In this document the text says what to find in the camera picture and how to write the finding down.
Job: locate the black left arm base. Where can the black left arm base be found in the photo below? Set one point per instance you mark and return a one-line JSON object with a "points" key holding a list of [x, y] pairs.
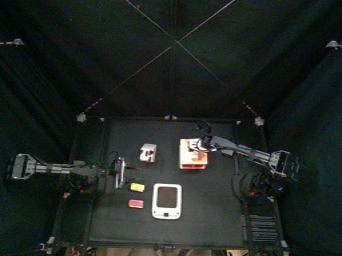
{"points": [[80, 188]]}

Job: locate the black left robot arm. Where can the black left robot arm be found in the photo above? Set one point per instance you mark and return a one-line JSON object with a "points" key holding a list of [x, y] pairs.
{"points": [[57, 169]]}

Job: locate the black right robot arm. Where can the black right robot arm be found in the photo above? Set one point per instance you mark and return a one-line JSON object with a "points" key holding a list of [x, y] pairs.
{"points": [[248, 153]]}

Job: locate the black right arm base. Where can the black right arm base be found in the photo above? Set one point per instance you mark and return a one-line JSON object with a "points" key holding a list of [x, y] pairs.
{"points": [[251, 185]]}

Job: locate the yellow toy sushi piece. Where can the yellow toy sushi piece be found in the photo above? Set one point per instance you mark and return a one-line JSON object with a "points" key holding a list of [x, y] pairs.
{"points": [[137, 187]]}

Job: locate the red toy sushi piece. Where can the red toy sushi piece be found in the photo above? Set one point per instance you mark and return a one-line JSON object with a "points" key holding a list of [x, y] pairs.
{"points": [[136, 203]]}

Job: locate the white grey toy box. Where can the white grey toy box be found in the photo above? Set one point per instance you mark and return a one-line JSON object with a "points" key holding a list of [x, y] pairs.
{"points": [[148, 152]]}

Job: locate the white printed label sticker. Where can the white printed label sticker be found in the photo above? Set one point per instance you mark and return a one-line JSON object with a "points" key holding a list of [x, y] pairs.
{"points": [[261, 230]]}

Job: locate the grey frame corner bracket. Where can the grey frame corner bracket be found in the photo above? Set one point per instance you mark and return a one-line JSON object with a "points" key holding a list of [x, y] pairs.
{"points": [[259, 121], [80, 116], [332, 44], [16, 42], [169, 117]]}

